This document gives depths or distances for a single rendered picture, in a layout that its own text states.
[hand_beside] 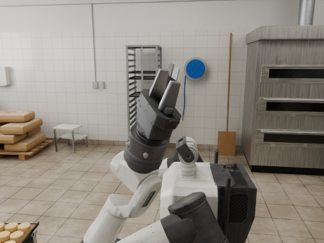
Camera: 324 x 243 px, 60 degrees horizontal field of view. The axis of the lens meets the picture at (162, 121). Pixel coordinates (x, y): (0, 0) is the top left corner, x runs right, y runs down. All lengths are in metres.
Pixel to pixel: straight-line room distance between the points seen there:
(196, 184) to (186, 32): 4.24
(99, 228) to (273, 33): 3.42
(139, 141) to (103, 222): 0.23
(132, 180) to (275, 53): 3.58
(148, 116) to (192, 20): 4.50
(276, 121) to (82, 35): 3.55
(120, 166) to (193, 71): 4.24
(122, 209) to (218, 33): 4.49
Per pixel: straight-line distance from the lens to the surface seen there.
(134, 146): 0.58
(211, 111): 5.05
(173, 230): 0.76
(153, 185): 0.63
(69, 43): 5.53
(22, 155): 5.12
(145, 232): 0.78
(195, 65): 4.83
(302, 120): 4.26
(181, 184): 0.90
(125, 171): 0.65
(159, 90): 0.58
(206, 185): 0.90
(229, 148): 4.93
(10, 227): 1.42
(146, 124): 0.56
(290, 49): 4.11
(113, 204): 0.69
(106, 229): 0.71
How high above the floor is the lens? 1.62
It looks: 13 degrees down
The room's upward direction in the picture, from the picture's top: straight up
